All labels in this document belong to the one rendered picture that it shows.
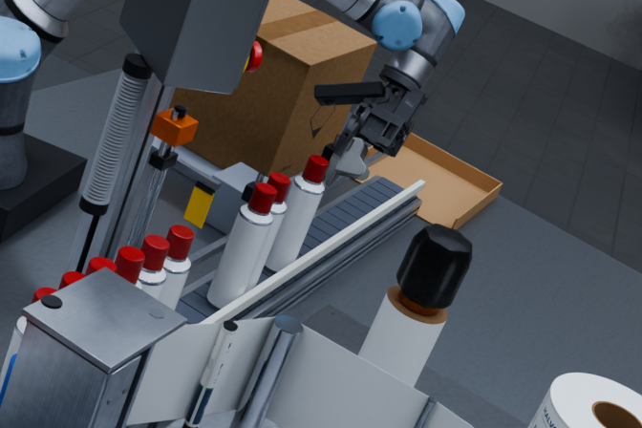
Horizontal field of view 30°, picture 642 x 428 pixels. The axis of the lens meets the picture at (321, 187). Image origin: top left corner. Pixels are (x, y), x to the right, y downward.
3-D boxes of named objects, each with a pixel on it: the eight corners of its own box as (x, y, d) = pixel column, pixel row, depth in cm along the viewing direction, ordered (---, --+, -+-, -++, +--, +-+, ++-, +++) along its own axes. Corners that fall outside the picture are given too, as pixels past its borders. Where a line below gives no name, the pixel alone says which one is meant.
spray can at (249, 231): (226, 317, 177) (272, 201, 168) (199, 299, 178) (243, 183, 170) (244, 306, 181) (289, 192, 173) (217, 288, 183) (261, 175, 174)
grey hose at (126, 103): (95, 219, 149) (143, 69, 140) (73, 204, 150) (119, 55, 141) (112, 211, 152) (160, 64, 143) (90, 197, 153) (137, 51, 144)
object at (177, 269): (140, 374, 157) (187, 246, 149) (110, 354, 159) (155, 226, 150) (162, 360, 162) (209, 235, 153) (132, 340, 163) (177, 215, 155)
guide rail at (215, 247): (66, 339, 147) (69, 331, 146) (58, 334, 147) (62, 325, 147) (400, 150, 240) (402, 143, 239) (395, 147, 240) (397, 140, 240)
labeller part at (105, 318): (108, 374, 113) (111, 366, 112) (19, 313, 116) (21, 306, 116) (185, 325, 125) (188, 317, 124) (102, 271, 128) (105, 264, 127)
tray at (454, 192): (449, 235, 242) (458, 219, 240) (342, 174, 249) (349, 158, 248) (496, 198, 268) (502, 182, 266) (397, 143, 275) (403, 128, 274)
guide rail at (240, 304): (101, 405, 147) (106, 392, 146) (94, 399, 147) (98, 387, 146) (421, 190, 240) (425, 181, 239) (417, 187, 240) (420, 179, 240)
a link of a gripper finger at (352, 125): (338, 155, 192) (367, 108, 192) (331, 150, 192) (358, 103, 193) (344, 161, 196) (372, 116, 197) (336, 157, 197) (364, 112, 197)
